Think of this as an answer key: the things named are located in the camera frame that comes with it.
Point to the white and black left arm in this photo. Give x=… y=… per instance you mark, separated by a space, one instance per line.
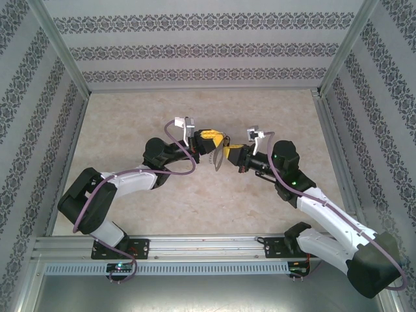
x=130 y=182

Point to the wide aluminium base rail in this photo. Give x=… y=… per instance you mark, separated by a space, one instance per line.
x=208 y=247

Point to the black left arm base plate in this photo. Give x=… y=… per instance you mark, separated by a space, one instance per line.
x=141 y=248

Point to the small controller board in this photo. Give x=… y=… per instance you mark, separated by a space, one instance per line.
x=297 y=266
x=120 y=267

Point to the metal key holder with rings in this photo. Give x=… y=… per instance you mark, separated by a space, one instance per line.
x=218 y=159

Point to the aluminium frame rail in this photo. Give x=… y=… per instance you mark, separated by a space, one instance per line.
x=331 y=130
x=67 y=162
x=201 y=88

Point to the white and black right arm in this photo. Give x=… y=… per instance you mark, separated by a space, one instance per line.
x=331 y=214

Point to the aluminium corner post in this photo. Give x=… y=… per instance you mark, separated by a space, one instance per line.
x=347 y=45
x=61 y=45

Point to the grey metal shelf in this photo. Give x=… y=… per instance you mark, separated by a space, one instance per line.
x=208 y=295

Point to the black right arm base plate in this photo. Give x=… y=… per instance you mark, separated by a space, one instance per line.
x=273 y=248

